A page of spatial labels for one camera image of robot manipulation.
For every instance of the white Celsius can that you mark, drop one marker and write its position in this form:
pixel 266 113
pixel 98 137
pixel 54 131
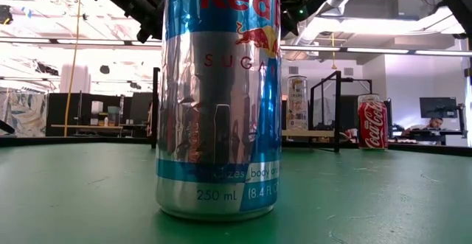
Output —
pixel 296 104
pixel 368 97

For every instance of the blue silver Red Bull can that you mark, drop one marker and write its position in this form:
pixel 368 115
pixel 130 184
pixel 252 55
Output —
pixel 217 107

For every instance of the black office partition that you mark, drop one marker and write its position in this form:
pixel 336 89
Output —
pixel 140 107

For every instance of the long ceiling light bar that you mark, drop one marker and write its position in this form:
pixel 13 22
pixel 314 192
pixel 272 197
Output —
pixel 376 50

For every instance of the teal container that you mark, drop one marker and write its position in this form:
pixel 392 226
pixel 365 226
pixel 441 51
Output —
pixel 113 116

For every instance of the white container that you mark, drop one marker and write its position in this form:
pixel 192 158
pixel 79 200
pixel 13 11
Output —
pixel 97 111

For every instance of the wooden desk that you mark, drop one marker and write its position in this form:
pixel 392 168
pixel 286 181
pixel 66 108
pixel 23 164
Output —
pixel 81 126

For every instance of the red Coca-Cola can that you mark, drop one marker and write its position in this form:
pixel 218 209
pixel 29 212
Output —
pixel 373 126

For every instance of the grey patterned tarp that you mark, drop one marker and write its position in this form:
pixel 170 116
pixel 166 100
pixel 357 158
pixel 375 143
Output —
pixel 22 111

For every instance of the black office desk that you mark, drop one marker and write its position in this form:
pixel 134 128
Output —
pixel 424 137

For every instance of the person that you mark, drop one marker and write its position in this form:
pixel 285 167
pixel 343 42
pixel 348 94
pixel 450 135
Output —
pixel 435 123

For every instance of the green table mat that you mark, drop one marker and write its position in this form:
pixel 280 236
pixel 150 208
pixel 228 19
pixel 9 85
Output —
pixel 73 199

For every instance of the black monitor stand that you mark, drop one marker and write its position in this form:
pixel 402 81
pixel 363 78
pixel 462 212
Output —
pixel 460 122

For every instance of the silver ceiling air duct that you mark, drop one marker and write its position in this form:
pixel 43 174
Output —
pixel 343 0

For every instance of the black table frame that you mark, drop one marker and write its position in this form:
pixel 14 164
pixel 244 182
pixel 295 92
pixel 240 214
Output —
pixel 424 149

